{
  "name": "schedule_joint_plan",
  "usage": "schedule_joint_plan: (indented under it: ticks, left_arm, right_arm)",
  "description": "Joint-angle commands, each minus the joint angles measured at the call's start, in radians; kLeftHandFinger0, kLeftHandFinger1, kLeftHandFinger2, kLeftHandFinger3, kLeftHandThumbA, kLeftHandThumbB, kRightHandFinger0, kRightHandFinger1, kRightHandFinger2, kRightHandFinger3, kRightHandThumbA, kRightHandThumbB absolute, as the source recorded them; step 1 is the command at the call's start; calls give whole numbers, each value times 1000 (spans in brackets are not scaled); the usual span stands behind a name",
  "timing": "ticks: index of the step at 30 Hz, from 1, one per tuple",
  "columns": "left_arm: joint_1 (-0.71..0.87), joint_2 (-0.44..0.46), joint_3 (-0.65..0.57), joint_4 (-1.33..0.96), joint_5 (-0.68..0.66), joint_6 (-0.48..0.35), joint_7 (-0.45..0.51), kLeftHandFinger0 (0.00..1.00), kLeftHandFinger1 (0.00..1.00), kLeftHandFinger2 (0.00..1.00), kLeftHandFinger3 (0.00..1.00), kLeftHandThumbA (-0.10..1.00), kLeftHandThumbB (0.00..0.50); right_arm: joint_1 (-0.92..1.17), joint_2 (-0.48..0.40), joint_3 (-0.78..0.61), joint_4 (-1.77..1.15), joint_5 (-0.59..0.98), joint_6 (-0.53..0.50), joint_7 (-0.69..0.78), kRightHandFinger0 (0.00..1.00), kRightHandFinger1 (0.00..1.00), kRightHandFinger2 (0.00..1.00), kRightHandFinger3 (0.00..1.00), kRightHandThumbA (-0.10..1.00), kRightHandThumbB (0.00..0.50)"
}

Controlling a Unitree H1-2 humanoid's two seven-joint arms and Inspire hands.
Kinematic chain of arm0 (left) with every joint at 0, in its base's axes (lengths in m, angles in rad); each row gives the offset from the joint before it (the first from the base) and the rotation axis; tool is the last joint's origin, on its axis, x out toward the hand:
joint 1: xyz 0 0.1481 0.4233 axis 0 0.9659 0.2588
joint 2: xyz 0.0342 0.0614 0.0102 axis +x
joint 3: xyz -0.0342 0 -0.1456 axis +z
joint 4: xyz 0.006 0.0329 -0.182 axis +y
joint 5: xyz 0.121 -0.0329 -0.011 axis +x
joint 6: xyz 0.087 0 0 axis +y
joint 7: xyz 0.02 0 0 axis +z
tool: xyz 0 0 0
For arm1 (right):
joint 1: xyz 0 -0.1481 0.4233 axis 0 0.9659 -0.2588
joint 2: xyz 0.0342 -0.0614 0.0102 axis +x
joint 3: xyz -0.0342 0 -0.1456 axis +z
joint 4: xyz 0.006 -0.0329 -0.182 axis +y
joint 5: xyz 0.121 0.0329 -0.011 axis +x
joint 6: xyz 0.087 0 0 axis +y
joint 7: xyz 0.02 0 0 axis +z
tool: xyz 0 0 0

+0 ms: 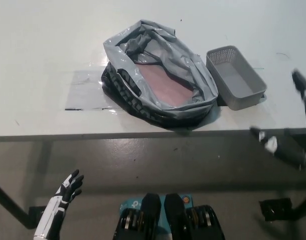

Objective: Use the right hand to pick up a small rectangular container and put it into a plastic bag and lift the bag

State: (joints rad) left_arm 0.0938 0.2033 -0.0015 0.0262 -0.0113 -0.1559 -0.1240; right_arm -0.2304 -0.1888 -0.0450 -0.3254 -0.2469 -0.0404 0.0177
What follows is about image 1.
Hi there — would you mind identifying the teal router box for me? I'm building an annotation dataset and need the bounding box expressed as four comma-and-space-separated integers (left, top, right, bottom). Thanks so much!
119, 193, 193, 226

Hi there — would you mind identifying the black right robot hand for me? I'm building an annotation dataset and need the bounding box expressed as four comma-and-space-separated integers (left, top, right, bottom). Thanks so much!
250, 69, 306, 173

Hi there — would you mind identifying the black table leg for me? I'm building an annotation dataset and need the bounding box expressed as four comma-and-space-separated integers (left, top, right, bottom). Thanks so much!
0, 172, 31, 230

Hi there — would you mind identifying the dark tape patch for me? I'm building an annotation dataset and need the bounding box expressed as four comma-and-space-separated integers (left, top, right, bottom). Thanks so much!
217, 91, 265, 108

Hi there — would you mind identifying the grey perforated rectangular container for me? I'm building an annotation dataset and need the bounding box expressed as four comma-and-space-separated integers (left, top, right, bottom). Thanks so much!
206, 45, 268, 111

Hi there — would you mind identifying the grey black plastic bag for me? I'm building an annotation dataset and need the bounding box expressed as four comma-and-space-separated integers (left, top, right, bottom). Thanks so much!
100, 18, 220, 131

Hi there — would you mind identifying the black left robot torso block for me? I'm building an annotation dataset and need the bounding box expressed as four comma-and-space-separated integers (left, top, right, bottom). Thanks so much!
112, 192, 161, 240

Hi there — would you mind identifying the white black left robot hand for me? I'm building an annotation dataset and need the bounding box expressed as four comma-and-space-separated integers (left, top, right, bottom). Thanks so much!
34, 169, 85, 240

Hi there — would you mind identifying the clear tape patch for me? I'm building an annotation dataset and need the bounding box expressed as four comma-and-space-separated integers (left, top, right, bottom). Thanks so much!
64, 68, 123, 112

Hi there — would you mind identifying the reddish brown flat board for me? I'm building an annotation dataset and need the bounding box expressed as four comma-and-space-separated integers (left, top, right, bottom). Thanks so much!
136, 63, 194, 108

